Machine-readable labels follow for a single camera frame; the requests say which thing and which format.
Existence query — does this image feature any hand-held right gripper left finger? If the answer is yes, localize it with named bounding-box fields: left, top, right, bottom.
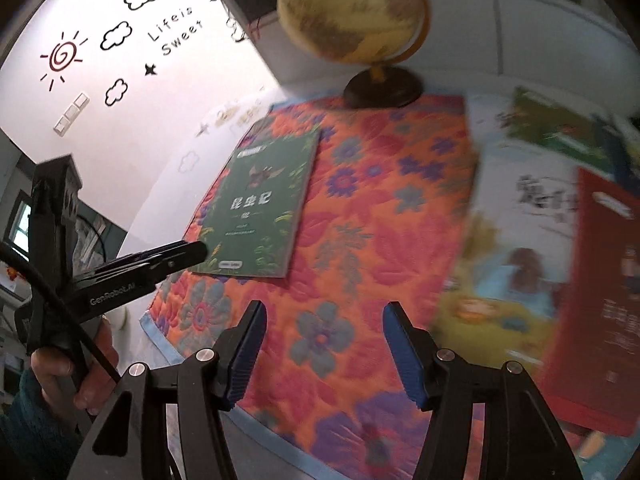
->
left=65, top=300, right=267, bottom=480

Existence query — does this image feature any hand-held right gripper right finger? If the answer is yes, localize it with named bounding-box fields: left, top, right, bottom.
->
left=382, top=302, right=583, bottom=480

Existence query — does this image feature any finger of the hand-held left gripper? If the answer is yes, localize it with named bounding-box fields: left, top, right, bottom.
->
left=92, top=239, right=209, bottom=282

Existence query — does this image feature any dark green leafy book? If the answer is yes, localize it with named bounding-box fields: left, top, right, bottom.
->
left=190, top=117, right=322, bottom=279

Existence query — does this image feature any white book with rabbits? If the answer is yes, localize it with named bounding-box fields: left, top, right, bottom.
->
left=431, top=94, right=583, bottom=363

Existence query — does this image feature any red book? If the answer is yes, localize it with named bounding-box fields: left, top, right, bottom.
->
left=539, top=165, right=640, bottom=438

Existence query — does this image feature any person's left forearm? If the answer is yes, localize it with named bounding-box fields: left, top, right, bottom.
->
left=0, top=367, right=98, bottom=480

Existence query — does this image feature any person's left hand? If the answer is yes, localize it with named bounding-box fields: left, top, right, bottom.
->
left=30, top=317, right=122, bottom=417

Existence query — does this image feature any floral quilted mat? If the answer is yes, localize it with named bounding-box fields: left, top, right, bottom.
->
left=139, top=94, right=506, bottom=480

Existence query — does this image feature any light green cabbage book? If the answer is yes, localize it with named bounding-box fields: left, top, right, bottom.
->
left=504, top=86, right=608, bottom=163

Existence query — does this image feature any antique yellow globe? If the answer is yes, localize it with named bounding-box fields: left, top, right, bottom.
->
left=276, top=0, right=432, bottom=109

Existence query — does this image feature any black cable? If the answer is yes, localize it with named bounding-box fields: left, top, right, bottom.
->
left=0, top=241, right=122, bottom=382

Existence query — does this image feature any white wall switch panel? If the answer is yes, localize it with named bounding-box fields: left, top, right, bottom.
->
left=53, top=91, right=91, bottom=137

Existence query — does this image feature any red sun wall decal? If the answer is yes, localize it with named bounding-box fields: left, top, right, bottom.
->
left=40, top=31, right=90, bottom=92

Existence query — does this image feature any black lettering wall decal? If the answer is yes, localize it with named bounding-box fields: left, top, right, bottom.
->
left=147, top=4, right=207, bottom=58

